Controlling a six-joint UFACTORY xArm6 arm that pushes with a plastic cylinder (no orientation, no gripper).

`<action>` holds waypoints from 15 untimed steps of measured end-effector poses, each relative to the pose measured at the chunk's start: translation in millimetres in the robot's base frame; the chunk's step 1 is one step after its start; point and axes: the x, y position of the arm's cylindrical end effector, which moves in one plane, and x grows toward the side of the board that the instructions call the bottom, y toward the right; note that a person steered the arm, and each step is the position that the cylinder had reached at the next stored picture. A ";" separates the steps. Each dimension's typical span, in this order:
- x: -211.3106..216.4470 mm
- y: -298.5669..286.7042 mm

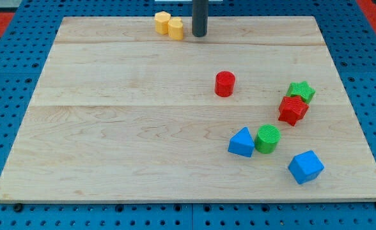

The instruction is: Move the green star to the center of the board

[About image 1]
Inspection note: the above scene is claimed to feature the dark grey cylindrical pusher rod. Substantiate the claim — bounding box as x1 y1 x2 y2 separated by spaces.
192 0 208 37

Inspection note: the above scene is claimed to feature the blue cube block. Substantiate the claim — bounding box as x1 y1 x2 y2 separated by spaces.
288 150 325 185

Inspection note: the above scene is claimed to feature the red cylinder block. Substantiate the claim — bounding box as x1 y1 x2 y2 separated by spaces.
214 71 236 97

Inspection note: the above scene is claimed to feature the green cylinder block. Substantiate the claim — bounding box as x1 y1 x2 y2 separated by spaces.
255 124 281 154

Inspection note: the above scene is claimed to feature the yellow hexagon block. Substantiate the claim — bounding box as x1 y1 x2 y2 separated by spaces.
154 11 171 35

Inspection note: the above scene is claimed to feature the yellow heart block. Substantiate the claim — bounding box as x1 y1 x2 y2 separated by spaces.
168 17 184 40

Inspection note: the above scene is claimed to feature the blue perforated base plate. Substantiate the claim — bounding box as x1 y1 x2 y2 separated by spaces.
0 1 376 229

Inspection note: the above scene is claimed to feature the blue triangle block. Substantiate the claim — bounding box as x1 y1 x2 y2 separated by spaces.
228 127 255 158

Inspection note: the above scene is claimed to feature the green star block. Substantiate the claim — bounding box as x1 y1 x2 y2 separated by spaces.
286 81 316 104

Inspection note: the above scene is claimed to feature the wooden board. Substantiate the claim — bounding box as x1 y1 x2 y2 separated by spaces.
0 17 376 204

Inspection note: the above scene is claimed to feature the red star block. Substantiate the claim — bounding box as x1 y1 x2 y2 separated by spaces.
278 96 309 127

